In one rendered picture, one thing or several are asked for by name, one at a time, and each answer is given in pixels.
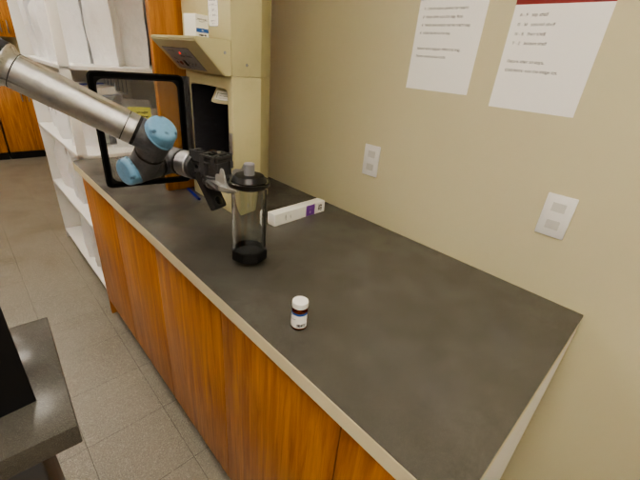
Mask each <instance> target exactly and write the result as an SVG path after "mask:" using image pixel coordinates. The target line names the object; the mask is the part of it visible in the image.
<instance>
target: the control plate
mask: <svg viewBox="0 0 640 480"><path fill-rule="evenodd" d="M162 48H163V49H164V50H165V51H166V52H167V53H168V54H169V55H170V56H171V57H172V59H173V60H174V61H175V62H176V63H177V64H178V65H179V66H180V67H181V68H187V69H193V70H203V71H206V70H205V68H204V67H203V66H202V65H201V64H200V63H199V61H198V60H197V59H196V58H195V57H194V55H193V54H192V53H191V52H190V51H189V49H186V48H175V47H163V46H162ZM178 51H179V52H180V53H181V54H180V53H179V52H178ZM185 53H186V54H187V55H186V54H185ZM183 60H185V61H186V62H187V63H189V62H190V65H189V66H187V65H186V63H185V62H184V61H183ZM177 61H178V62H179V63H178V62H177ZM180 61H182V62H183V63H184V65H182V64H181V63H180ZM192 63H193V64H194V65H192ZM195 63H196V64H197V65H196V66H195Z"/></svg>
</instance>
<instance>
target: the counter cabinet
mask: <svg viewBox="0 0 640 480"><path fill-rule="evenodd" d="M82 178H83V177H82ZM83 182H84V187H85V191H86V195H87V200H88V204H89V209H90V217H91V222H92V225H93V230H94V234H95V239H96V243H97V248H98V252H99V256H100V261H101V265H102V270H103V274H104V278H105V283H106V287H107V292H108V296H109V300H110V308H111V312H112V313H114V312H117V311H118V313H119V314H120V315H121V317H122V318H123V320H124V321H125V323H126V324H127V326H128V327H129V329H130V331H131V332H132V334H133V335H134V337H135V338H136V340H137V341H138V343H139V344H140V346H141V347H142V349H143V350H144V352H145V353H146V355H147V356H148V358H149V359H150V360H151V362H152V364H153V365H154V366H155V368H156V369H157V371H158V372H159V373H160V375H161V376H162V378H163V379H164V381H165V382H166V384H167V385H168V387H169V388H170V390H171V392H172V393H173V395H174V396H175V398H176V399H177V401H178V402H179V404H180V405H181V407H182V408H183V410H184V411H185V413H186V414H187V416H188V417H189V419H190V420H191V422H192V424H193V425H194V426H195V427H196V429H197V430H198V431H199V433H200V434H201V436H202V437H203V439H204V440H205V442H206V443H207V445H208V446H209V448H210V450H211V451H212V453H213V454H214V456H215V457H216V459H217V460H218V462H219V463H220V465H221V466H222V468H223V469H224V471H225V472H226V474H227V475H228V476H229V477H230V480H396V479H394V478H393V477H392V476H391V475H390V474H389V473H388V472H387V471H386V470H385V469H384V468H383V467H382V466H381V465H380V464H379V463H378V462H377V461H376V460H375V459H374V458H373V457H372V456H371V455H370V454H369V453H367V452H366V451H365V450H364V449H363V448H362V447H361V446H360V445H359V444H358V443H357V442H356V441H355V440H354V439H353V438H352V437H351V436H350V435H349V434H348V433H347V432H346V431H345V430H344V429H343V428H342V427H340V426H339V425H338V424H337V423H336V422H335V421H334V420H333V419H332V418H331V417H330V416H329V415H328V414H327V413H326V412H325V411H324V410H323V409H322V408H321V407H320V406H319V405H318V404H317V403H316V402H315V401H313V400H312V399H311V398H310V397H309V396H308V395H307V394H306V393H305V392H304V391H303V390H302V389H301V388H300V387H299V386H298V385H297V384H296V383H295V382H294V381H293V380H292V379H291V378H290V377H289V376H288V375H286V374H285V373H284V372H283V371H282V370H281V369H280V368H279V367H278V366H277V365H276V364H275V363H274V362H273V361H272V360H271V359H270V358H269V357H268V356H267V355H266V354H265V353H264V352H263V351H262V350H261V349H259V348H258V347H257V346H256V345H255V344H254V343H253V342H252V341H251V340H250V339H249V338H248V336H247V335H246V334H245V333H244V332H242V331H241V330H240V329H239V328H238V327H237V326H236V325H235V324H234V323H232V322H231V320H229V318H228V317H227V316H226V315H225V314H224V313H223V312H222V311H220V309H218V308H217V307H216V306H215V305H214V304H213V303H212V302H211V300H209V298H208V297H206V296H205V295H204V294H203V293H202V292H201V291H200V290H199V289H198V288H196V287H195V286H194V285H193V284H192V282H191V281H190V280H189V279H188V278H187V277H186V276H185V275H184V274H183V273H182V272H181V271H179V270H178V269H177V268H176V267H175V266H174V265H173V264H172V263H171V262H170V261H169V260H168V259H167V258H166V257H165V256H164V255H163V254H162V253H161V252H160V251H159V250H158V249H157V248H156V247H155V246H154V245H152V244H151V243H150V242H149V241H148V240H147V239H146V238H145V237H144V236H143V235H142V234H141V233H140V232H139V231H138V230H137V229H136V228H135V227H134V226H133V225H132V224H131V223H130V222H129V221H128V220H127V219H125V218H124V217H123V216H122V215H121V214H120V213H119V212H118V211H117V210H116V209H115V208H114V207H113V206H112V205H111V204H110V203H109V202H108V201H107V200H106V199H105V198H104V197H103V196H102V195H101V194H100V193H98V192H97V191H96V190H95V189H94V188H93V187H92V186H91V185H90V184H89V183H88V182H87V181H86V180H85V179H84V178H83ZM573 335H574V334H573ZM572 337H573V336H572ZM571 339H572V338H571ZM571 339H570V340H569V342H568V344H567V345H566V347H565V348H564V350H563V352H562V353H561V355H560V356H559V358H558V360H557V361H556V363H555V364H554V366H553V368H552V369H551V371H550V373H549V375H548V376H547V378H546V379H545V381H544V383H543V384H542V386H541V387H540V389H539V391H538V392H537V393H536V394H535V396H534V398H533V399H532V401H531V402H530V405H529V406H528V408H527V409H526V411H525V412H524V414H523V416H522V417H521V419H520V420H519V422H518V424H517V425H516V427H515V428H514V430H513V432H512V433H511V435H510V437H509V439H508V440H507V442H506V443H505V445H504V447H503V448H502V449H501V450H500V452H499V454H498V455H497V457H496V458H495V460H494V462H493V463H492V465H491V466H490V469H489V470H488V472H487V473H486V475H485V477H484V478H483V480H500V478H501V476H502V474H503V473H504V471H505V469H506V467H507V465H508V463H509V461H510V459H511V457H512V455H513V453H514V451H515V449H516V447H517V445H518V443H519V441H520V439H521V437H522V435H523V434H524V432H525V430H526V428H527V426H528V424H529V422H530V420H531V418H532V416H533V414H534V412H535V410H536V408H537V406H538V404H539V402H540V400H541V398H542V396H543V395H544V393H545V391H546V389H547V387H548V385H549V383H550V380H551V378H552V376H553V375H554V373H555V371H556V369H557V367H558V365H559V363H560V361H561V359H562V357H563V356H564V354H565V352H566V350H567V348H568V346H569V344H570V341H571Z"/></svg>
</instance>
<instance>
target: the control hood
mask: <svg viewBox="0 0 640 480"><path fill-rule="evenodd" d="M150 37H151V39H152V40H153V41H154V42H155V43H156V44H157V45H158V47H159V48H160V49H161V50H162V51H163V52H164V53H165V54H166V55H167V56H168V57H169V58H170V60H171V61H172V62H173V63H174V64H175V65H176V66H177V67H178V68H179V69H182V70H193V69H187V68H181V67H180V66H179V65H178V64H177V63H176V62H175V61H174V60H173V59H172V57H171V56H170V55H169V54H168V53H167V52H166V51H165V50H164V49H163V48H162V46H163V47H175V48H186V49H189V51H190V52H191V53H192V54H193V55H194V57H195V58H196V59H197V60H198V61H199V63H200V64H201V65H202V66H203V67H204V68H205V70H206V71H203V70H193V71H199V72H204V73H210V74H216V75H222V76H231V56H230V40H225V39H217V38H209V37H202V36H190V35H164V34H152V35H151V36H150Z"/></svg>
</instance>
